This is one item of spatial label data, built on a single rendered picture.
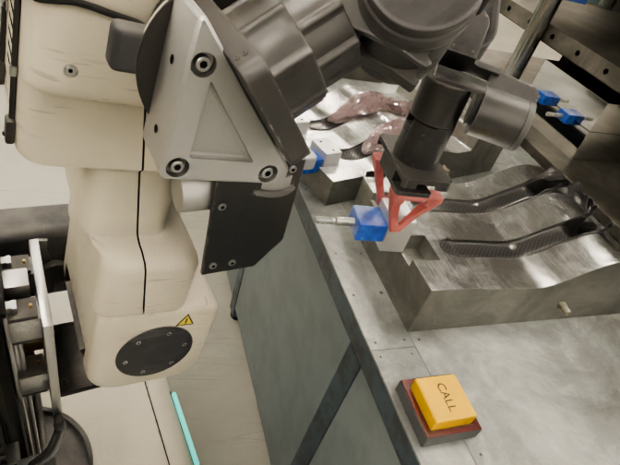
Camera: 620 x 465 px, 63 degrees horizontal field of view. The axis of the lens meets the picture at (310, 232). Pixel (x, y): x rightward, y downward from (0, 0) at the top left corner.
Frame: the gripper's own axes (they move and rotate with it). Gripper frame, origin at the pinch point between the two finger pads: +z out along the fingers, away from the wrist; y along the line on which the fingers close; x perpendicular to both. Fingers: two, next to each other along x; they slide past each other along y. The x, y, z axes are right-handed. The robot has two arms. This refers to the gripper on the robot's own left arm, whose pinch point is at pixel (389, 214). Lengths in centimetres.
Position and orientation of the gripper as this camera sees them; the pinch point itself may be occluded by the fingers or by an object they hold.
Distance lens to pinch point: 69.0
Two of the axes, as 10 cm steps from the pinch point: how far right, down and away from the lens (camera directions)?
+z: -2.4, 7.5, 6.1
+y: -1.9, -6.6, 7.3
